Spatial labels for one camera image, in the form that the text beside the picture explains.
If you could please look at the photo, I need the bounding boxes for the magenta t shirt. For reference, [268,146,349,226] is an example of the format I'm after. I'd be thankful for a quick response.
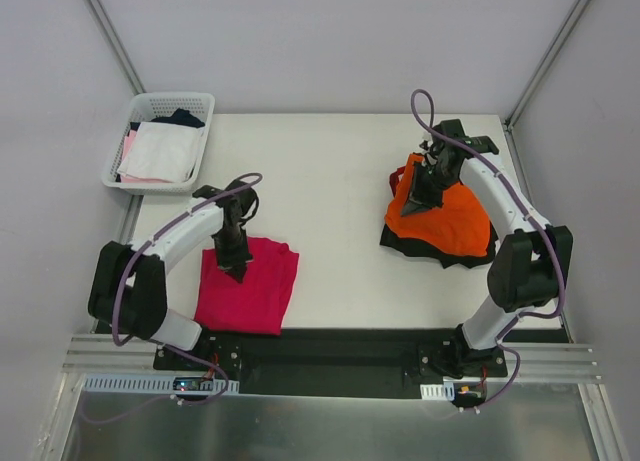
[194,238,299,336]

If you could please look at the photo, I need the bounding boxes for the orange t shirt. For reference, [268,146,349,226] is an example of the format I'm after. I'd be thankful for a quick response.
[384,153,492,256]

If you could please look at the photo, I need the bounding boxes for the black t shirt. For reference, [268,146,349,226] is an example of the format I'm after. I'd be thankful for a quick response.
[379,226,498,269]

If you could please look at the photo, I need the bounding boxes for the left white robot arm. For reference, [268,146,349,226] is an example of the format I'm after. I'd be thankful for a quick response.
[88,173,262,370]

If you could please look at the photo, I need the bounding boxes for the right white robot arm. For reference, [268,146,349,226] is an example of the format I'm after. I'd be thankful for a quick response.
[401,119,573,379]

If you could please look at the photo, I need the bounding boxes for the white cloth in basket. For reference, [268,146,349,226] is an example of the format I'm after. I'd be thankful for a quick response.
[117,122,203,183]

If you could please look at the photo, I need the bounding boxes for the white plastic basket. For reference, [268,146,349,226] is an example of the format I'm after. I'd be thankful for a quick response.
[102,92,215,195]

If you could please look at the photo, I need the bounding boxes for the dark navy cloth in basket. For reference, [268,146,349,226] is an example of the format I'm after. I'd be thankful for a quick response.
[152,109,205,129]

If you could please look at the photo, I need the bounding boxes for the pink cloth in basket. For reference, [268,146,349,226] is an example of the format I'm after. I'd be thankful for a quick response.
[118,130,165,183]

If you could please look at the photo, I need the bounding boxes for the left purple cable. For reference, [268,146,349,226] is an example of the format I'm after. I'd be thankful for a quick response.
[79,172,264,425]

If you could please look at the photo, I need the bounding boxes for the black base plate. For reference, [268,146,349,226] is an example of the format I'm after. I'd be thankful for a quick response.
[94,320,571,400]

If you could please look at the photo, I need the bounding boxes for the aluminium front rail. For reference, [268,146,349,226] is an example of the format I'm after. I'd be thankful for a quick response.
[61,334,605,384]

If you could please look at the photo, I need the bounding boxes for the left white cable duct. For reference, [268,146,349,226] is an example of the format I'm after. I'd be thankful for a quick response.
[84,374,239,396]

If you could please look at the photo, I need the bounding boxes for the white cable duct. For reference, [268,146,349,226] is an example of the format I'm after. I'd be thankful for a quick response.
[84,374,239,396]
[420,383,455,402]

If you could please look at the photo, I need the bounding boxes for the right white cable duct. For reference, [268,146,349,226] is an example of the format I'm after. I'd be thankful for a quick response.
[420,383,455,402]

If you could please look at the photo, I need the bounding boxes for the left aluminium frame post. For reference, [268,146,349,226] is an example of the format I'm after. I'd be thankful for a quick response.
[83,0,146,95]

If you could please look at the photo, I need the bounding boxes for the aluminium frame post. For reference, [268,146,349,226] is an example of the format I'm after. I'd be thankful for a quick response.
[83,0,146,95]
[504,0,594,132]

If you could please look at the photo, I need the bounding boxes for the right aluminium frame post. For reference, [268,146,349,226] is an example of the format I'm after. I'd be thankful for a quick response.
[504,0,594,132]

